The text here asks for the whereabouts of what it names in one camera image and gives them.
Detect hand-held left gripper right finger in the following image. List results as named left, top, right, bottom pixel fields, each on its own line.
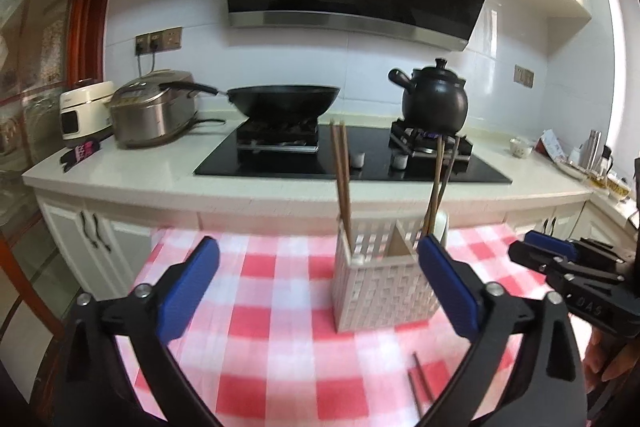
left=417, top=236, right=588, bottom=427

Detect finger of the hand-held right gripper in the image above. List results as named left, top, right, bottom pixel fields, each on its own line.
left=524, top=230, right=626, bottom=266
left=507, top=243, right=621, bottom=288

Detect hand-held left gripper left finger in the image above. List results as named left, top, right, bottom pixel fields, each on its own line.
left=52, top=236, right=223, bottom=427

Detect white plastic utensil basket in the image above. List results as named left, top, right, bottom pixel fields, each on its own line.
left=332, top=212, right=451, bottom=334

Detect brown wooden chopstick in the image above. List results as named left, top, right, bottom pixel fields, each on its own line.
left=407, top=371, right=425, bottom=414
left=329, top=122, right=347, bottom=234
left=411, top=353, right=436, bottom=402
left=430, top=136, right=461, bottom=233
left=340, top=121, right=352, bottom=233
left=424, top=134, right=447, bottom=235

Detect person's right hand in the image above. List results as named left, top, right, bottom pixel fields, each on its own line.
left=585, top=329, right=640, bottom=383

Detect white lower cabinet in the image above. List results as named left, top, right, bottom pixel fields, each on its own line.
left=35, top=198, right=201, bottom=304
left=505, top=202, right=640, bottom=244

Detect white plate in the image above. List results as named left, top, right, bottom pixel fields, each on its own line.
left=552, top=157, right=589, bottom=178

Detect glass jars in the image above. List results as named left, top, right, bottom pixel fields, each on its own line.
left=587, top=171, right=637, bottom=203

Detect red white checkered tablecloth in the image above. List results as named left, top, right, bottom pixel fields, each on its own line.
left=115, top=224, right=601, bottom=427

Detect red white packet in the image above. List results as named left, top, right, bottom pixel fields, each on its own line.
left=539, top=129, right=569, bottom=163

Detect steel thermos bottle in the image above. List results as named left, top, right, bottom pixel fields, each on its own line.
left=580, top=130, right=604, bottom=170

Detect black burner grate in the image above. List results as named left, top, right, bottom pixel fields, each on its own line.
left=390, top=119, right=474, bottom=156
left=236, top=117, right=320, bottom=153

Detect black glass gas cooktop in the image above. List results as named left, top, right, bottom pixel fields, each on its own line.
left=194, top=123, right=513, bottom=184

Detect black pink glove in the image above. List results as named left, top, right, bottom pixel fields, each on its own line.
left=60, top=141, right=102, bottom=172

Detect silver rice cooker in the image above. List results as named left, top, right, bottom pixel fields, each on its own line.
left=109, top=69, right=197, bottom=149

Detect black clay pot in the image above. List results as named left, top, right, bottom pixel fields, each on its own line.
left=388, top=58, right=469, bottom=134

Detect white kitchen appliance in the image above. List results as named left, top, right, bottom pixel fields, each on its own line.
left=59, top=79, right=116, bottom=141

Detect black wok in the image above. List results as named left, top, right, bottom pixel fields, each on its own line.
left=159, top=82, right=342, bottom=120

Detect red wooden door frame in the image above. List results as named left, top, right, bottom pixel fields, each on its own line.
left=65, top=0, right=114, bottom=88

